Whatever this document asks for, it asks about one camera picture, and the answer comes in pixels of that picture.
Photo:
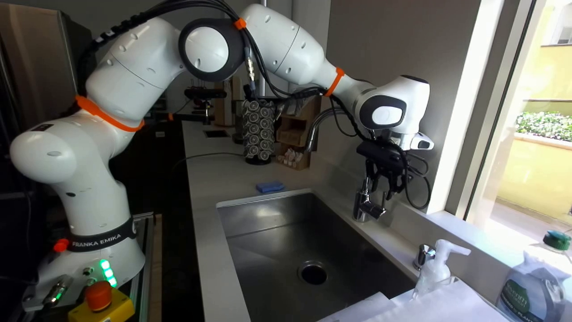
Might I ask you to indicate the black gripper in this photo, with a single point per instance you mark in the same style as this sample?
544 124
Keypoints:
381 162

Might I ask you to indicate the chrome gooseneck kitchen faucet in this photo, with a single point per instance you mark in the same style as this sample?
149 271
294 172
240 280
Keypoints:
363 203

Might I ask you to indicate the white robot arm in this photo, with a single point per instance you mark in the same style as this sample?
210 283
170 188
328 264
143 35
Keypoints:
147 54

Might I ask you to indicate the small chrome sink button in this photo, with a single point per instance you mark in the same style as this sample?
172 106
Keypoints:
424 255

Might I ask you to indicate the brown cardboard box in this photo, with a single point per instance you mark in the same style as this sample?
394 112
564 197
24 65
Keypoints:
294 135

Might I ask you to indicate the white pump soap dispenser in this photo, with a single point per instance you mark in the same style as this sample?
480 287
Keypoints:
435 273

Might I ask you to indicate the blue sponge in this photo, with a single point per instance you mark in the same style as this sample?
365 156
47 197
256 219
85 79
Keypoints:
270 187

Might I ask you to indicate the stainless steel sink basin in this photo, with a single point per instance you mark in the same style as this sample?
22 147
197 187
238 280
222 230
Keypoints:
299 262

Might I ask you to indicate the coffee capsule rack holder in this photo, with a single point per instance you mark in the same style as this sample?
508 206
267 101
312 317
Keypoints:
258 133

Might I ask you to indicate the clear dish soap bottle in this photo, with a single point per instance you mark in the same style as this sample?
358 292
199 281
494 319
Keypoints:
537 290

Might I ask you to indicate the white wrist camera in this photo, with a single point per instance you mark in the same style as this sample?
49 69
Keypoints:
421 142

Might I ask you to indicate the black camera on stand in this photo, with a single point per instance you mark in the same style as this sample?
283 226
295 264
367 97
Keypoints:
202 99

